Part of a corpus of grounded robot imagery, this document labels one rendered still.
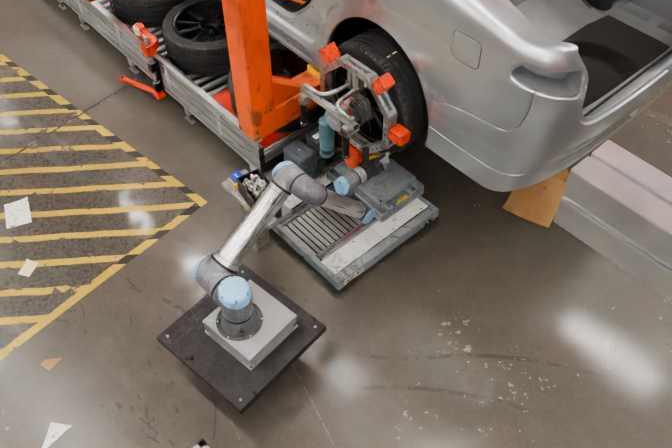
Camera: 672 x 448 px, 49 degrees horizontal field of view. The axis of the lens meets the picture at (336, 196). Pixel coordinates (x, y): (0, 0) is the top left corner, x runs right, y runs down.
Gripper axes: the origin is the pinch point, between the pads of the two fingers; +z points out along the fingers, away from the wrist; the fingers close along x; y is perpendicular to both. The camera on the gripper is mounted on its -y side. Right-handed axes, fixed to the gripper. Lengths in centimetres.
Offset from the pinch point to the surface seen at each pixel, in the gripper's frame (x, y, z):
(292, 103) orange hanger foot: -44, -47, -14
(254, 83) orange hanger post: -24, -67, -39
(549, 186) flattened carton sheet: -10, 79, 102
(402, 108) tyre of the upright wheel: 29.3, -19.7, 2.1
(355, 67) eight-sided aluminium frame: 19, -49, -5
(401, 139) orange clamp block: 26.8, -6.0, -5.5
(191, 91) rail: -124, -83, -34
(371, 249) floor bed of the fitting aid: -30, 49, -22
